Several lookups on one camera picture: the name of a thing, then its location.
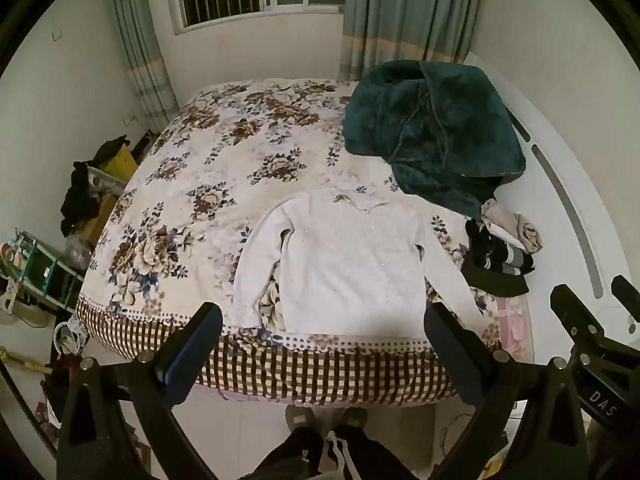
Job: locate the floral bed blanket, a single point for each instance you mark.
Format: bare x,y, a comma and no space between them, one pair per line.
200,170

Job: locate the white knit sweater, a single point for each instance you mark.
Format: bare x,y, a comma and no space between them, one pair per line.
345,265

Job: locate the wide grey-green curtain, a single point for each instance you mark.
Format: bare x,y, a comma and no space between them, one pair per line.
400,10

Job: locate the yellow box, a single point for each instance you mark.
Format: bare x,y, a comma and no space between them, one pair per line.
122,165

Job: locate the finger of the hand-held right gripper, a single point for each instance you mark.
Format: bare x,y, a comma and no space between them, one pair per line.
627,295
570,305

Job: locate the person's shoe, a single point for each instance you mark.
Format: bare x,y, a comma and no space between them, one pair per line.
298,417
353,416

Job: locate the clear plastic bag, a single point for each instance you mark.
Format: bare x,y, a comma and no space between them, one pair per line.
79,252

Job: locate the wall socket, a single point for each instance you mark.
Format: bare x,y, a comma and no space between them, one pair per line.
130,120

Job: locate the green shelf rack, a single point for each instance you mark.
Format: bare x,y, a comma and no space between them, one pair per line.
37,270

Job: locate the white plastic bin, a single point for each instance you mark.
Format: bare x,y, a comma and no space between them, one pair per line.
107,180

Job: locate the person's dark pants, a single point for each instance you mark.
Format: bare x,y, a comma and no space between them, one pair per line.
370,455

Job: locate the black striped clothing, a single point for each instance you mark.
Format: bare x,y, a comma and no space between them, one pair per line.
495,270

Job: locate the dark green plush blanket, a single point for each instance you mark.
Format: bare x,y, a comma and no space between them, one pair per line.
440,125

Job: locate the narrow grey-green curtain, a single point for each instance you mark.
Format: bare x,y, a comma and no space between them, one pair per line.
142,45

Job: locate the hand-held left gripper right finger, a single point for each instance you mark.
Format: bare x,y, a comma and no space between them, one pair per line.
450,350

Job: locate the white bed headboard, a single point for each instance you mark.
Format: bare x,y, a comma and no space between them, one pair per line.
560,210

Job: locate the cardboard box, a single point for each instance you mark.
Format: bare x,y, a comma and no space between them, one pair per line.
100,215

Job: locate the small black cloth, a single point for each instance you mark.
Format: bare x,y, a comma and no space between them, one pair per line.
112,147

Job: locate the pink bed sheet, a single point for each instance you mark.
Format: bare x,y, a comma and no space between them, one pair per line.
515,325

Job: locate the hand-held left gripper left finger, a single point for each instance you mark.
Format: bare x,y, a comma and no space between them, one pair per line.
175,365

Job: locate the large black garment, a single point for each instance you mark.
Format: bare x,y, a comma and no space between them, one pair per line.
80,200

